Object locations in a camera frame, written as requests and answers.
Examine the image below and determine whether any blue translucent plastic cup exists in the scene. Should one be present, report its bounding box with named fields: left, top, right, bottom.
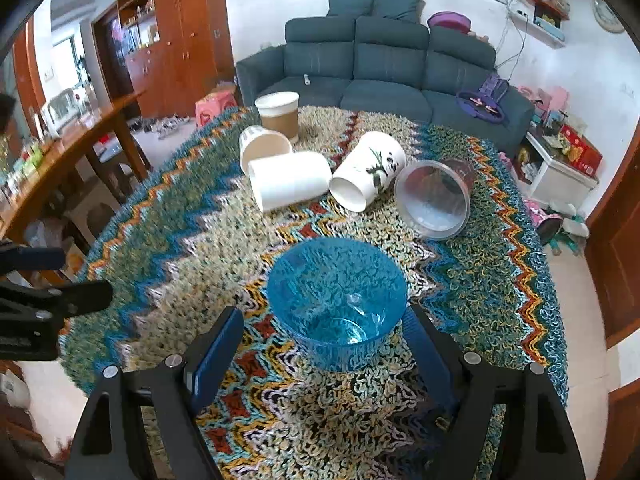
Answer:
left=266, top=237, right=409, bottom=373

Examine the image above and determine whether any brown clear plastic cup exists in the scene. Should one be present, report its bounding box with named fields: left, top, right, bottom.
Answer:
left=394, top=158, right=475, bottom=240

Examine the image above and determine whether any white cup with grid print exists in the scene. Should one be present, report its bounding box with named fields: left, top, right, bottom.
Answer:
left=239, top=125, right=293, bottom=176

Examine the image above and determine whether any plain white paper cup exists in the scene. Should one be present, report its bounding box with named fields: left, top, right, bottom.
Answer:
left=248, top=151, right=332, bottom=212

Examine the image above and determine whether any brown kraft paper cup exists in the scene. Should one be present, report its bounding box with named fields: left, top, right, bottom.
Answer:
left=255, top=91, right=299, bottom=144

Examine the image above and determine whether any white panda print cup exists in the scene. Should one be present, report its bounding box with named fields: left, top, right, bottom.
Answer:
left=329, top=131, right=407, bottom=212

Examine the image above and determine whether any wooden dining table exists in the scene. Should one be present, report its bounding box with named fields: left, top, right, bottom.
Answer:
left=1, top=90, right=149, bottom=243

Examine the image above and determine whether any colourful zigzag shaggy rug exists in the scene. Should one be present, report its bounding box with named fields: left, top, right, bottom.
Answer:
left=62, top=106, right=568, bottom=479

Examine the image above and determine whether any pink patterned hoverboard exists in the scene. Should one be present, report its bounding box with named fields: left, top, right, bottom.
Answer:
left=499, top=152, right=563, bottom=246

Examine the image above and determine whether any brown wooden door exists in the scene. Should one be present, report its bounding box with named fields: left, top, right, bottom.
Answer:
left=586, top=133, right=639, bottom=348

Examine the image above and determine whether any pink plastic stool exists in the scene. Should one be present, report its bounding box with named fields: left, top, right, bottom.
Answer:
left=195, top=86, right=236, bottom=128

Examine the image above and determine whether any white side table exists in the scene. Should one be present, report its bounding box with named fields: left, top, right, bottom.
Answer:
left=513, top=131, right=598, bottom=209

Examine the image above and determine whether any red-brown wooden cabinet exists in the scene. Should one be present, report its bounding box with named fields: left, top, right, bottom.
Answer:
left=116, top=0, right=234, bottom=118

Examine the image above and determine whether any red gift box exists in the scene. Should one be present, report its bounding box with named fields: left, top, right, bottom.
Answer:
left=559, top=125, right=602, bottom=177

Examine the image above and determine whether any purple bag on sofa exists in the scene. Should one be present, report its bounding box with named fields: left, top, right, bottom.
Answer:
left=456, top=73, right=510, bottom=125

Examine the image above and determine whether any left teal cushion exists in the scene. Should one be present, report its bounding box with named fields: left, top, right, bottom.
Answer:
left=328, top=0, right=374, bottom=16

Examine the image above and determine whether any teal cushion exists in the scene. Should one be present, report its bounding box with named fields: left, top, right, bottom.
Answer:
left=328, top=0, right=374, bottom=16
left=372, top=0, right=422, bottom=23

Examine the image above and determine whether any teal three-seat sofa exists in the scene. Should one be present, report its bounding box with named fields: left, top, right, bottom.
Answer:
left=235, top=15, right=534, bottom=156

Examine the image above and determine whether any purple basin behind sofa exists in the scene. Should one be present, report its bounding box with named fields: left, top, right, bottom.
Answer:
left=427, top=11, right=471, bottom=35

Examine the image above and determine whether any right teal cushion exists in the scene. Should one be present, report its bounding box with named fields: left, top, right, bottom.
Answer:
left=372, top=0, right=422, bottom=23

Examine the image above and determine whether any wall shelf with items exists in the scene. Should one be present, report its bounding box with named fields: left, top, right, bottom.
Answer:
left=508, top=0, right=570, bottom=49

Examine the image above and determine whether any round wall clock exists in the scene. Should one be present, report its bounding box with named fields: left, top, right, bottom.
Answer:
left=592, top=0, right=625, bottom=34

